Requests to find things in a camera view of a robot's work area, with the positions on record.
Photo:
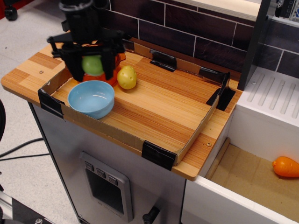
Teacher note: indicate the cardboard fence with black tape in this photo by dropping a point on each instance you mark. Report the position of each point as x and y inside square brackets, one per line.
[173, 117]

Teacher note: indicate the grey toy dishwasher cabinet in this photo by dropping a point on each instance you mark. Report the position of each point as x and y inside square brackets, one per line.
[106, 183]

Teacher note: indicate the yellow toy potato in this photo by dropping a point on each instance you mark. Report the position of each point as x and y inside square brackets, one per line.
[127, 77]

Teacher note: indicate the orange toy carrot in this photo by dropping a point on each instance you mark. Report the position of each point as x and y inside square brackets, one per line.
[286, 167]

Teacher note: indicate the light blue plastic bowl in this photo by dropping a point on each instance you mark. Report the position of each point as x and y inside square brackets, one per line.
[92, 98]

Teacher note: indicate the black dishwasher knob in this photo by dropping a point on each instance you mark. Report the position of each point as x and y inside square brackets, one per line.
[150, 217]

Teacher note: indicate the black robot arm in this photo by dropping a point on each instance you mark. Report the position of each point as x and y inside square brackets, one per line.
[101, 5]

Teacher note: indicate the white toy sink unit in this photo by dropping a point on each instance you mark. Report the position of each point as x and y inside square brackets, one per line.
[238, 185]

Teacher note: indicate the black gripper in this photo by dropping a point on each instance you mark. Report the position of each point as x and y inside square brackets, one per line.
[84, 27]

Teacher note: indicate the orange transparent pot with lid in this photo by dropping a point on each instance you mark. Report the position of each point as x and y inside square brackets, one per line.
[120, 57]

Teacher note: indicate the black caster wheel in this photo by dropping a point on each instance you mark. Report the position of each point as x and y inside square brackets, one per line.
[10, 13]

